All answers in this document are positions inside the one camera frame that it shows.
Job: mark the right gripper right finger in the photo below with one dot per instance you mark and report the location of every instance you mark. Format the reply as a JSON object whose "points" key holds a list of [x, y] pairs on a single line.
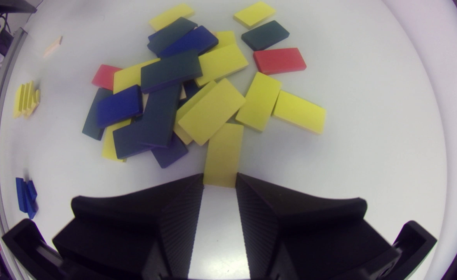
{"points": [[306, 229]]}

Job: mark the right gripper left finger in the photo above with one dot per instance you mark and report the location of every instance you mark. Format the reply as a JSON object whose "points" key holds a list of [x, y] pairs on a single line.
{"points": [[135, 225]]}

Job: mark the yellow wooden block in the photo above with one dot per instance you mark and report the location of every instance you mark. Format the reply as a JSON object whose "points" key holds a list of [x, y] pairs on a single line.
{"points": [[112, 146], [192, 102], [224, 155], [213, 111], [222, 62], [170, 16], [253, 13], [259, 101], [129, 77], [226, 38], [300, 111]]}

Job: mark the dark green wooden block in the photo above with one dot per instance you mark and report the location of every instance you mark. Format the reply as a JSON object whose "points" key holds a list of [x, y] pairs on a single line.
{"points": [[265, 35], [170, 33], [92, 116], [170, 72], [159, 116]]}

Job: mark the pile of blue wooden blocks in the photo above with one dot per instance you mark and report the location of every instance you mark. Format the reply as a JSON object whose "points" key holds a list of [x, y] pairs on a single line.
{"points": [[24, 196]]}

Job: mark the red wooden block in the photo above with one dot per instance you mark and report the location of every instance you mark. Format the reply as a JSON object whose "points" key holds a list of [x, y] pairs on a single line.
{"points": [[279, 60], [104, 76]]}

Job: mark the pile of yellow wooden blocks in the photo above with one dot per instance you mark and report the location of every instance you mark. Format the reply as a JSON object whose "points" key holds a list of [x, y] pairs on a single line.
{"points": [[26, 99]]}

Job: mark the natural wooden block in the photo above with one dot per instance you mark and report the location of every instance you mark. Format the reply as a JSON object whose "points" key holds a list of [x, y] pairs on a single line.
{"points": [[53, 46]]}

